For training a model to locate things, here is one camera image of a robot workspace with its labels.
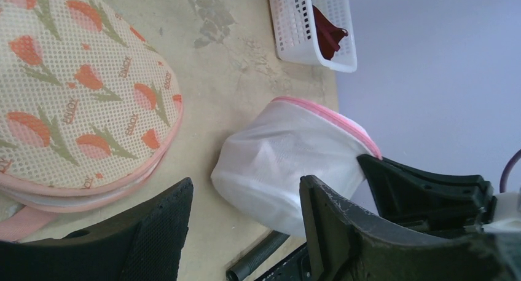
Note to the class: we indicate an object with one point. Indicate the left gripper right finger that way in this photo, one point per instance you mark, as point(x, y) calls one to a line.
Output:
point(348, 242)

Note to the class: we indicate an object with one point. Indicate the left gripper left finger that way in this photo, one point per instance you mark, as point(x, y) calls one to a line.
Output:
point(141, 243)

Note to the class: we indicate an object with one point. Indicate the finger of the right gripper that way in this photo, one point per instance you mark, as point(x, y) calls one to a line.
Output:
point(428, 202)

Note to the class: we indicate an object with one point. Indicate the white mesh laundry bag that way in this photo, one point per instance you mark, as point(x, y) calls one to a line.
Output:
point(259, 167)

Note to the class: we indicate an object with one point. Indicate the floral mesh laundry bag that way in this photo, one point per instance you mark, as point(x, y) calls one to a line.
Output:
point(88, 109)

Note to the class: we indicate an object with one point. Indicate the dark red bra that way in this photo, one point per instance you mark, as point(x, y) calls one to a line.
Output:
point(331, 18)

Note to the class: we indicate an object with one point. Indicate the white plastic basket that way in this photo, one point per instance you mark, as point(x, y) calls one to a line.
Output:
point(295, 36)

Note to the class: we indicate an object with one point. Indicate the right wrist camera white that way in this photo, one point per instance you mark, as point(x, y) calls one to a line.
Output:
point(506, 216)

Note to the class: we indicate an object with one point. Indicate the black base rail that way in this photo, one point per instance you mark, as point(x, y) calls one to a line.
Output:
point(295, 267)

